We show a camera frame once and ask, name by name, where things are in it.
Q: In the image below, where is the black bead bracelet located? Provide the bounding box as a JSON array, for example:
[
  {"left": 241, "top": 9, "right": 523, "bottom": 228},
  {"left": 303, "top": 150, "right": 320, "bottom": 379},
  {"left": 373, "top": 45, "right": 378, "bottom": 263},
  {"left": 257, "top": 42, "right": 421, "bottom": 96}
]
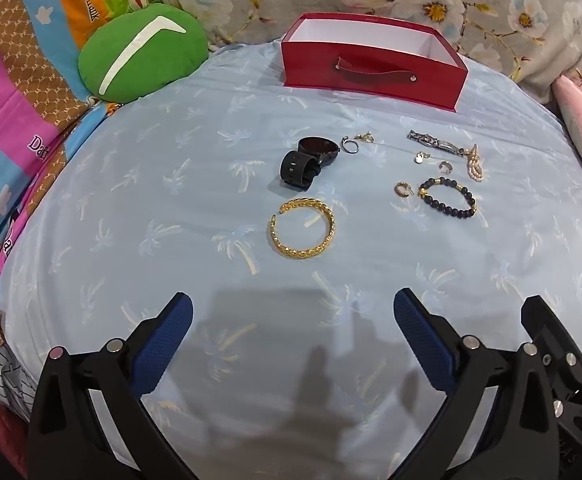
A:
[{"left": 417, "top": 174, "right": 479, "bottom": 220}]

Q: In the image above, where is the gold charm earring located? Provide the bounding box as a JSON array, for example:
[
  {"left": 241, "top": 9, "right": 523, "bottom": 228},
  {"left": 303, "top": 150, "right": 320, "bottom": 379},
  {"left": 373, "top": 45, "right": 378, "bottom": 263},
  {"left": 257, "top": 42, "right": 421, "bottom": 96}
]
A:
[{"left": 355, "top": 132, "right": 375, "bottom": 143}]

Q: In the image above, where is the silver metal watch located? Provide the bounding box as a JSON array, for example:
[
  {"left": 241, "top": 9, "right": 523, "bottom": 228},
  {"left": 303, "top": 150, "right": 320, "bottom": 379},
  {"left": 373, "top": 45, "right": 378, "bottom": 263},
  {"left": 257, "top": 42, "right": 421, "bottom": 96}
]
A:
[{"left": 407, "top": 130, "right": 468, "bottom": 157}]

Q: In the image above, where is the light blue palm bedsheet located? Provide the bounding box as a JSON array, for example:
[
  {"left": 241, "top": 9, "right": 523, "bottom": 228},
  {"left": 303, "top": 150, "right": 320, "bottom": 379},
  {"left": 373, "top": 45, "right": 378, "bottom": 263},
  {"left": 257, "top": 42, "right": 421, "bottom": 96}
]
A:
[{"left": 0, "top": 42, "right": 582, "bottom": 479}]

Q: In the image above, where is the red jewelry box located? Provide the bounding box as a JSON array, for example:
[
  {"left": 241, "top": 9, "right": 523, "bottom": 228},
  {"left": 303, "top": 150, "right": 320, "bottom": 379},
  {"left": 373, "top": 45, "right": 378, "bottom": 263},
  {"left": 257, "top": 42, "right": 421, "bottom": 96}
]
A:
[{"left": 281, "top": 12, "right": 468, "bottom": 110}]

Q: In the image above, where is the pearl bracelet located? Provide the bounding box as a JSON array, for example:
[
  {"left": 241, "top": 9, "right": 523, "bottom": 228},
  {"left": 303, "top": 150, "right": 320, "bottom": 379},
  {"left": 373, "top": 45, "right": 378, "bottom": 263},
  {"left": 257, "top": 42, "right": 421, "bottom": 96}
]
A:
[{"left": 464, "top": 143, "right": 485, "bottom": 182}]

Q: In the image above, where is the gold hoop earring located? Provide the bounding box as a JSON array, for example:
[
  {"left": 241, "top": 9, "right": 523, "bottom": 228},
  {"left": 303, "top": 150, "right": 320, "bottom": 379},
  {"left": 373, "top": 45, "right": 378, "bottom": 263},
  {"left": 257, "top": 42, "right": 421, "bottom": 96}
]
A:
[{"left": 394, "top": 182, "right": 413, "bottom": 197}]

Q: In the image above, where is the green round cushion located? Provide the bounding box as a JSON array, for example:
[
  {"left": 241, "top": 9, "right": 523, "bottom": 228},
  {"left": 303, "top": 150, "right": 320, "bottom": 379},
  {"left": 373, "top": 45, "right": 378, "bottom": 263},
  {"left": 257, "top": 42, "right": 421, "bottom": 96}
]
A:
[{"left": 78, "top": 3, "right": 209, "bottom": 104}]

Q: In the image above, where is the small gold disc pendant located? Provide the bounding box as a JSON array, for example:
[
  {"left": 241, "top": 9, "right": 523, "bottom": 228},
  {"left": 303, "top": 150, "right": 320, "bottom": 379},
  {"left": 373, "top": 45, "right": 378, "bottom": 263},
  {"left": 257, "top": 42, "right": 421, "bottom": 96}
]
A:
[{"left": 413, "top": 152, "right": 431, "bottom": 165}]

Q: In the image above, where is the gold chain bangle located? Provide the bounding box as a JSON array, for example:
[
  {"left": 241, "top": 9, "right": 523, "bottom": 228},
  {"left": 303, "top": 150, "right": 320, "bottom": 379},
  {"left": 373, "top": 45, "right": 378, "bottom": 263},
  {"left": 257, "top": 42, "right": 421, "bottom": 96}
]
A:
[{"left": 267, "top": 196, "right": 337, "bottom": 260}]

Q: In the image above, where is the black smartwatch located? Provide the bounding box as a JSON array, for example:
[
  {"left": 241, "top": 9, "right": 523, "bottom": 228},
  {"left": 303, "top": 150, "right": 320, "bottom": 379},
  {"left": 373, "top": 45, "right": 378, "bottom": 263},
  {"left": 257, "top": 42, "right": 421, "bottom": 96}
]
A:
[{"left": 280, "top": 136, "right": 340, "bottom": 191}]

